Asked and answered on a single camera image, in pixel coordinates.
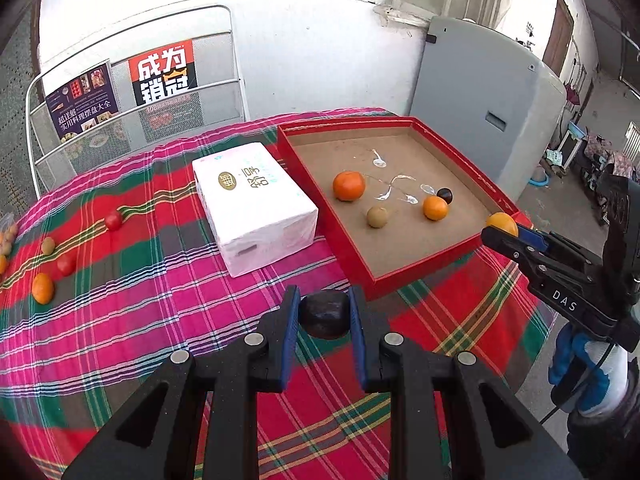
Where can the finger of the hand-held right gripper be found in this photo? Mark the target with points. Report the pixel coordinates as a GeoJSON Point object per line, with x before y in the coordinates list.
{"type": "Point", "coordinates": [505, 244]}
{"type": "Point", "coordinates": [532, 237]}

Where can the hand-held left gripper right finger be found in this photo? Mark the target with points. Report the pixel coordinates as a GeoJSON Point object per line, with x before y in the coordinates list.
{"type": "Point", "coordinates": [357, 330]}

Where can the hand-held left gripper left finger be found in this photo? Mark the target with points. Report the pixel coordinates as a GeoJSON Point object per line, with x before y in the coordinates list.
{"type": "Point", "coordinates": [290, 330]}

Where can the dark plum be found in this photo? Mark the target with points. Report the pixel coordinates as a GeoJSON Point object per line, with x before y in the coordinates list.
{"type": "Point", "coordinates": [445, 194]}
{"type": "Point", "coordinates": [324, 316]}

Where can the red cardboard box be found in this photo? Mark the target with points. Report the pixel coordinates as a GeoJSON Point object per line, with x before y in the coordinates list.
{"type": "Point", "coordinates": [425, 270]}

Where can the brown kiwi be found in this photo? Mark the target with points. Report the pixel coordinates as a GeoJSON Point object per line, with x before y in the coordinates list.
{"type": "Point", "coordinates": [377, 216]}
{"type": "Point", "coordinates": [48, 246]}

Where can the large orange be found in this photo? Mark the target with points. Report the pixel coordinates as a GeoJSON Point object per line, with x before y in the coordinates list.
{"type": "Point", "coordinates": [349, 185]}

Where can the red tomato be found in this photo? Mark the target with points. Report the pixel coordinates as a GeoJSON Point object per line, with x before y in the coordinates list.
{"type": "Point", "coordinates": [66, 264]}
{"type": "Point", "coordinates": [114, 220]}

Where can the person's right forearm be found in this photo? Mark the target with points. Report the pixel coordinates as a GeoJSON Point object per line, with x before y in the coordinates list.
{"type": "Point", "coordinates": [610, 445]}

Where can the person's right hand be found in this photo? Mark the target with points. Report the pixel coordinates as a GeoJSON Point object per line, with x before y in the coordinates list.
{"type": "Point", "coordinates": [580, 375]}

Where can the blue basin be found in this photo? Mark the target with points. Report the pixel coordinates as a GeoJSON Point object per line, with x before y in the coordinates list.
{"type": "Point", "coordinates": [539, 176]}

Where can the white pink tissue pack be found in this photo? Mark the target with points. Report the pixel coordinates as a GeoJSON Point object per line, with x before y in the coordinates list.
{"type": "Point", "coordinates": [250, 210]}

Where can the red green plaid tablecloth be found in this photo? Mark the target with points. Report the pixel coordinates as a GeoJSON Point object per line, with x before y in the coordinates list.
{"type": "Point", "coordinates": [150, 335]}

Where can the grey cabinet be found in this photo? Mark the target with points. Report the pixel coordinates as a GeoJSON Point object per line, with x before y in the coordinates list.
{"type": "Point", "coordinates": [475, 85]}

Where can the brown wooden door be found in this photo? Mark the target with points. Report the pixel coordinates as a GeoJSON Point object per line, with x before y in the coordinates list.
{"type": "Point", "coordinates": [557, 35]}

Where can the white metal mesh rack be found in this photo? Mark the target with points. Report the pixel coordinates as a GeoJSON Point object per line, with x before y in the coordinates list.
{"type": "Point", "coordinates": [220, 100]}

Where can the red black book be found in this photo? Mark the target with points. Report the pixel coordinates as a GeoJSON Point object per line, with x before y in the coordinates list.
{"type": "Point", "coordinates": [160, 67]}

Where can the pile of brown longans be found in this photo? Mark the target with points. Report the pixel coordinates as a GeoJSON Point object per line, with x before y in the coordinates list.
{"type": "Point", "coordinates": [6, 245]}

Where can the clear plastic container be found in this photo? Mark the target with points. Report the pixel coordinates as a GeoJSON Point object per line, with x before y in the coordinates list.
{"type": "Point", "coordinates": [7, 222]}

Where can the dark cookbook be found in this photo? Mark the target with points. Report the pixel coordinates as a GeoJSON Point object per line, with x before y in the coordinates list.
{"type": "Point", "coordinates": [85, 105]}

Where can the studded grey metal door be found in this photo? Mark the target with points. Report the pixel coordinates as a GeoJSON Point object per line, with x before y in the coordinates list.
{"type": "Point", "coordinates": [12, 110]}

